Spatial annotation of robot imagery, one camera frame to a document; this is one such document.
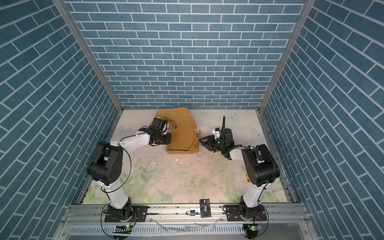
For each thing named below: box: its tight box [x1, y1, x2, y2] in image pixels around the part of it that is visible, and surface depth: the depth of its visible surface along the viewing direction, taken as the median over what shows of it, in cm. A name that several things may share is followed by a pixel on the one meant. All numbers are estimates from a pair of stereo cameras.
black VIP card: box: [199, 198, 212, 218], surface depth 78 cm
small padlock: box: [185, 210, 196, 216], surface depth 77 cm
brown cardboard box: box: [155, 107, 201, 154], surface depth 91 cm
